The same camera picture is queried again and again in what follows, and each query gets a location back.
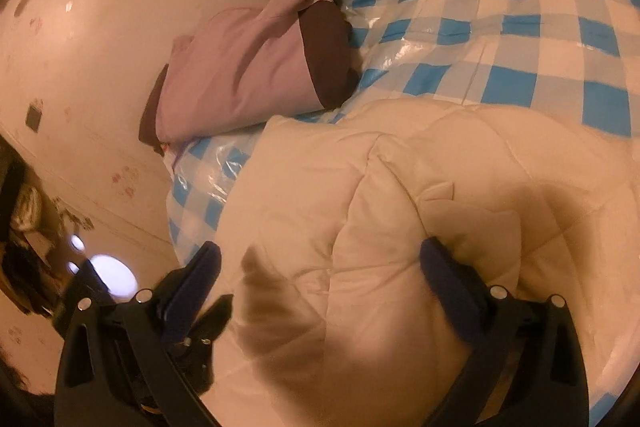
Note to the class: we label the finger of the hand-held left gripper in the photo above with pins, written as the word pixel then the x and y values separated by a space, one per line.
pixel 215 317

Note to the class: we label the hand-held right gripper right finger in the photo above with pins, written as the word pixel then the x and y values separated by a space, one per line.
pixel 450 289

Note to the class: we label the blue white checked blanket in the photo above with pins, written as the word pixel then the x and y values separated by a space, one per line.
pixel 500 32

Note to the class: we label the dark cloth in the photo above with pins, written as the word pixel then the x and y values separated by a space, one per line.
pixel 22 257

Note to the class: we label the dark wall switch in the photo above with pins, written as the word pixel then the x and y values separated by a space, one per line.
pixel 34 116

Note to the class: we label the white quilted jacket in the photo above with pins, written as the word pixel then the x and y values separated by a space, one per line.
pixel 390 217

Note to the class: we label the pink and maroon garment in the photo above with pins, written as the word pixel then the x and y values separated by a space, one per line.
pixel 235 72

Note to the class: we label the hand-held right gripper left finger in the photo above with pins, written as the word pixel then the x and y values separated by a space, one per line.
pixel 197 287

